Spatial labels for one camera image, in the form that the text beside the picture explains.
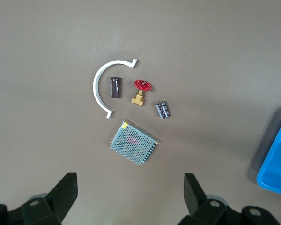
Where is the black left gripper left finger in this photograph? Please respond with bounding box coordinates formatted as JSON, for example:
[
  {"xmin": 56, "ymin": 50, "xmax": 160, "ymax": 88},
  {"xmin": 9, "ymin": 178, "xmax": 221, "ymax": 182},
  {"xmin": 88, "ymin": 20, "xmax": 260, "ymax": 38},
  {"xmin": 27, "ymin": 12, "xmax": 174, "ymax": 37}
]
[{"xmin": 0, "ymin": 172, "xmax": 78, "ymax": 225}]

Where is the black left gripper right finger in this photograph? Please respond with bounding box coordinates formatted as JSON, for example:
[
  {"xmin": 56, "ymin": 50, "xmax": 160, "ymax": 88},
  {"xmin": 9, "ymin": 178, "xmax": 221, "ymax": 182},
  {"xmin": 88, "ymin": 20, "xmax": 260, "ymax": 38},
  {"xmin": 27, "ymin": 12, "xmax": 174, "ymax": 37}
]
[{"xmin": 177, "ymin": 172, "xmax": 281, "ymax": 225}]

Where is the short dark capacitor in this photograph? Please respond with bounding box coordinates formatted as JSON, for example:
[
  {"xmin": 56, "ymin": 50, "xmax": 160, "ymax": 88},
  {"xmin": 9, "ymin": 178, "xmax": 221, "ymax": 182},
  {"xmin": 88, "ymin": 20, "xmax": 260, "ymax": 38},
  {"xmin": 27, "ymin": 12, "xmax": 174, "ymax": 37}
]
[{"xmin": 155, "ymin": 100, "xmax": 171, "ymax": 120}]

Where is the long dark capacitor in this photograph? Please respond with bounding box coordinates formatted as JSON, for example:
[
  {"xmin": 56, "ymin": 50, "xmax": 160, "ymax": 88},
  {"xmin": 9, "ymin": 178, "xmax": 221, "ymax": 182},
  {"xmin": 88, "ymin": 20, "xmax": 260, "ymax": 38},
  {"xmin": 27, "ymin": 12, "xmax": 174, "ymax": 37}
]
[{"xmin": 109, "ymin": 76, "xmax": 122, "ymax": 99}]

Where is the blue plastic tray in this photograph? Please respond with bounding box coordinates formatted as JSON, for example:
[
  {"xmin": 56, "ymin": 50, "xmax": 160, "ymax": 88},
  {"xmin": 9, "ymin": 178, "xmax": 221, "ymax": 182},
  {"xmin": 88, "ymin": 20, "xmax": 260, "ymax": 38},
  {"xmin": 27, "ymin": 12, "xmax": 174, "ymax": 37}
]
[{"xmin": 256, "ymin": 105, "xmax": 281, "ymax": 197}]

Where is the metal mesh power supply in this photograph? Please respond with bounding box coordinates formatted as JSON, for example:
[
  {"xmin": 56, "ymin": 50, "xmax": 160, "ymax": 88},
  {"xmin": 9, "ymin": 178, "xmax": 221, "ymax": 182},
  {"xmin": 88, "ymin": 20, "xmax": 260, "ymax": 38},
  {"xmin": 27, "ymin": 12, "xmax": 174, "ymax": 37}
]
[{"xmin": 109, "ymin": 119, "xmax": 161, "ymax": 166}]

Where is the brass valve red handwheel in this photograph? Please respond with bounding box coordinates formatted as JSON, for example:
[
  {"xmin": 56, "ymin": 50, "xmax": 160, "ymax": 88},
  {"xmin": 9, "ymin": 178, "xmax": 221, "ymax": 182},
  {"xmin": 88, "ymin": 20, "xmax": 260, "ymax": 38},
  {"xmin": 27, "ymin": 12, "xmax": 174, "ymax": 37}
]
[{"xmin": 131, "ymin": 79, "xmax": 153, "ymax": 106}]

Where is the white curved plastic bracket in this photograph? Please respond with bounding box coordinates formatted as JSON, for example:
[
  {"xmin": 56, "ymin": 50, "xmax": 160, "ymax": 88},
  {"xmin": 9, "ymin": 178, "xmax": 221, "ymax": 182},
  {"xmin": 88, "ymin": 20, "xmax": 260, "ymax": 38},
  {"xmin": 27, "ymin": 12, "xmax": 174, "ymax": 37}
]
[{"xmin": 92, "ymin": 58, "xmax": 138, "ymax": 120}]

